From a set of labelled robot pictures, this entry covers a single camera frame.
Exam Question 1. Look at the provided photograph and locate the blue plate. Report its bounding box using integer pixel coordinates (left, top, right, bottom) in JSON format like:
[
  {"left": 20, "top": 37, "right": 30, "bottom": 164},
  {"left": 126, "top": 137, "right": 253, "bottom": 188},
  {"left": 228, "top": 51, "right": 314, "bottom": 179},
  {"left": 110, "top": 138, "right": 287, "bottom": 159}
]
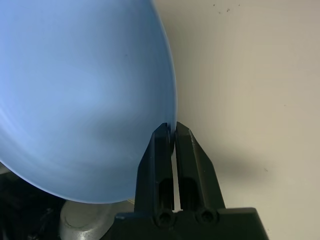
[{"left": 0, "top": 0, "right": 179, "bottom": 205}]

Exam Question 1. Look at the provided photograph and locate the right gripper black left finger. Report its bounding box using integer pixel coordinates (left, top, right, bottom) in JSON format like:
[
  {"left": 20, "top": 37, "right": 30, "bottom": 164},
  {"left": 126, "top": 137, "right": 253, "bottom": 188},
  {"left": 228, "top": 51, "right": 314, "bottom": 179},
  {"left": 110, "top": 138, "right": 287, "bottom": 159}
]
[{"left": 134, "top": 122, "right": 176, "bottom": 216}]

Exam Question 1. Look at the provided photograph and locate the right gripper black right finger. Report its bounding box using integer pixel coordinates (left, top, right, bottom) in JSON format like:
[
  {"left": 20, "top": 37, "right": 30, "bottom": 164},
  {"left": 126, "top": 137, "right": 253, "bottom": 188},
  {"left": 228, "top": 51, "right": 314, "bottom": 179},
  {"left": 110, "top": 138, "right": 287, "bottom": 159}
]
[{"left": 174, "top": 121, "right": 227, "bottom": 214}]

